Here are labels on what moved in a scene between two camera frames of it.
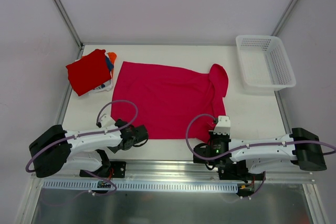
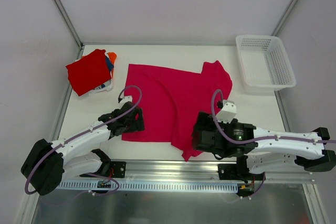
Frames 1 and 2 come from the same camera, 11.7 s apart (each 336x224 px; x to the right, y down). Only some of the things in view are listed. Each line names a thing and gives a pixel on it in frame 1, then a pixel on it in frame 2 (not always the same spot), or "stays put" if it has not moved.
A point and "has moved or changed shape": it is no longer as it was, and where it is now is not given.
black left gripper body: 142,133 to 135,120
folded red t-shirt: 89,71 stays put
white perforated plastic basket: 263,63 stays put
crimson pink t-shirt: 171,102 has moved or changed shape
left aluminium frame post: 76,38 stays put
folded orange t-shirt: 112,57 stays put
